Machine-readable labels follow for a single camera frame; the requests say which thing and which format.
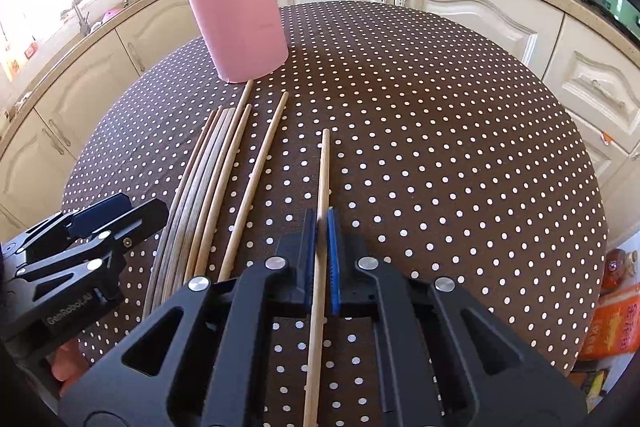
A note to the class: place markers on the orange plastic bag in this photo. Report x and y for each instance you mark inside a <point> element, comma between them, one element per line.
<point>612,327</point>

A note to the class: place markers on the bunch of wooden chopsticks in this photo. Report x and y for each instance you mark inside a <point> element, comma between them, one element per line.
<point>195,207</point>

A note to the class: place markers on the metal sink faucet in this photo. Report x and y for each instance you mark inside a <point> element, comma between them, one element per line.
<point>80,19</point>

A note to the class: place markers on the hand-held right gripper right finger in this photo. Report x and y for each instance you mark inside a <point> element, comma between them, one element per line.
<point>332,257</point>

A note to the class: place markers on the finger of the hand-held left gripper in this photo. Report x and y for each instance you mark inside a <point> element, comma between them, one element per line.
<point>145,214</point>
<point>102,207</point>

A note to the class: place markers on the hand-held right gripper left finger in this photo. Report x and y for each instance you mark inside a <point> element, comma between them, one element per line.
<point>310,247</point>

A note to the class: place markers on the cream kitchen base cabinets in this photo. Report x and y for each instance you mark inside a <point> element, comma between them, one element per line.
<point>475,17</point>

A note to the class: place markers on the person's left hand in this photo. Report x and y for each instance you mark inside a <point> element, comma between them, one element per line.
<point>70,364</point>

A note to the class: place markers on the wooden chopstick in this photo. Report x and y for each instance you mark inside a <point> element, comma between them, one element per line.
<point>324,167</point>

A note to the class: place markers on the amber plastic bottle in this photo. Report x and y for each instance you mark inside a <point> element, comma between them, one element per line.
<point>622,269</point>

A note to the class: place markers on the pink chopstick holder cup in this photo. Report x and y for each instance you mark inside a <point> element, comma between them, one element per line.
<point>240,32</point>

